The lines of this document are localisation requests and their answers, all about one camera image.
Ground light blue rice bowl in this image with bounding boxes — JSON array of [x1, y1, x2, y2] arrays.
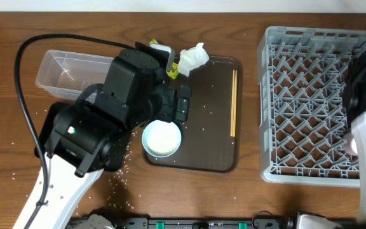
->
[[142, 120, 182, 158]]

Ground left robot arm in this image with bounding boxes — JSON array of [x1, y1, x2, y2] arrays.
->
[[15, 45, 191, 228]]

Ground pink white cup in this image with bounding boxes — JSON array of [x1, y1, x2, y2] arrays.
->
[[343, 132, 358, 156]]

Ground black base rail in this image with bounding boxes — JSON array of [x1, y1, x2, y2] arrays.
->
[[65, 212, 355, 229]]

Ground grey dishwasher rack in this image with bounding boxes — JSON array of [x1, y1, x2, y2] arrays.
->
[[257, 26, 366, 188]]

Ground wooden chopstick right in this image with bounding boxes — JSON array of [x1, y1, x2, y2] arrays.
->
[[234, 70, 238, 136]]

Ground wooden chopstick left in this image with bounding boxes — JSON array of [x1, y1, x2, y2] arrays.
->
[[230, 70, 236, 137]]

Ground wooden chopstick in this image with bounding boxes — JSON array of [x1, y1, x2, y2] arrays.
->
[[230, 70, 236, 137], [234, 70, 238, 136]]

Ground crumpled white napkin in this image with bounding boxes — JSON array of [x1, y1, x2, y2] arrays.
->
[[177, 43, 209, 77]]

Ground black rectangular tray bin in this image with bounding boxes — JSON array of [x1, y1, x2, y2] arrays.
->
[[39, 101, 131, 177]]

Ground dark brown serving tray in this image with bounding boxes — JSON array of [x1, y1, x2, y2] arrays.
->
[[142, 56, 243, 173]]

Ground yellow silver snack wrapper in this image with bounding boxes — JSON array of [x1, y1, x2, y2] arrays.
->
[[149, 39, 179, 80]]

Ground clear plastic container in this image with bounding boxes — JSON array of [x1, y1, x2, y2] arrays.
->
[[35, 50, 113, 101]]

